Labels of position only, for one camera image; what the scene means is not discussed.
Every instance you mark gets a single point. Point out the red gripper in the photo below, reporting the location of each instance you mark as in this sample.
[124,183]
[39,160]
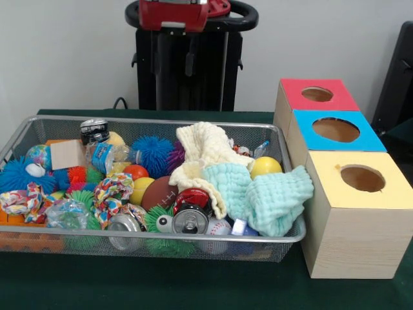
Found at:
[171,14]

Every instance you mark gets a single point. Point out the cream waffle cloth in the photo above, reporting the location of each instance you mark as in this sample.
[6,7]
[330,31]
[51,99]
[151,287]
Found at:
[200,145]

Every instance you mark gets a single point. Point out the crushed clear plastic bottle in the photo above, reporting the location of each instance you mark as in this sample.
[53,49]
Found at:
[101,155]

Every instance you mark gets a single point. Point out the mint green waffle cloth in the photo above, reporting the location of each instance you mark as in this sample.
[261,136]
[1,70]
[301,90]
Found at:
[274,200]

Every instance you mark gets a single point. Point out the red robot base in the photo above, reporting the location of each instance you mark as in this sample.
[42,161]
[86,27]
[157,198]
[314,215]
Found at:
[219,8]

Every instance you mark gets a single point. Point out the silver mesh bin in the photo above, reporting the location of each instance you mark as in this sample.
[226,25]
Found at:
[295,245]

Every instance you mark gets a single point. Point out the wooden box three holes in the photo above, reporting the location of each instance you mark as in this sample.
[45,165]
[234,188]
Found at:
[355,245]

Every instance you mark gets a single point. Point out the blue spiky ball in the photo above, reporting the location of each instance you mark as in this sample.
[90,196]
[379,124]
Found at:
[151,151]

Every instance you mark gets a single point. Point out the plain yellow ball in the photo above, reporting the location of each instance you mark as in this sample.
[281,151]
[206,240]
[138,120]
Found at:
[266,166]

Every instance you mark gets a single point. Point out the brown toy football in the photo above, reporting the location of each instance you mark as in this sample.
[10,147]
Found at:
[158,195]

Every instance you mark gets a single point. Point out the wooden block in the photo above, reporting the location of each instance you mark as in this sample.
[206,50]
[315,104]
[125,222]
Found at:
[66,155]

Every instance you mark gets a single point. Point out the colourful patterned cloth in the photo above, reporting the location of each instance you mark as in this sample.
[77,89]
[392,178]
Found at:
[19,200]
[109,193]

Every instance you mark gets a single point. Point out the red black crushed can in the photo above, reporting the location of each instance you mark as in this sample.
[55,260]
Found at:
[190,221]

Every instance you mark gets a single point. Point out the green spiky eyeball toy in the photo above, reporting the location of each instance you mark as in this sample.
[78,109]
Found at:
[151,223]

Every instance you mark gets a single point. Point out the black upright panel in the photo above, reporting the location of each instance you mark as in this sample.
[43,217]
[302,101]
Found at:
[400,80]

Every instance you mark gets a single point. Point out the blue spiky toy with eye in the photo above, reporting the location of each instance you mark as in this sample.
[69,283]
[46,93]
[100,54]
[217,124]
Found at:
[16,177]

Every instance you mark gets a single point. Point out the dark green side tablecloth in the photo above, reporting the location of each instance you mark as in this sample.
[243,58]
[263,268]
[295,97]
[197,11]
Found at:
[403,129]

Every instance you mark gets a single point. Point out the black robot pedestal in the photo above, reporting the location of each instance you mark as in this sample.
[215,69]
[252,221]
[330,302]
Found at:
[209,80]

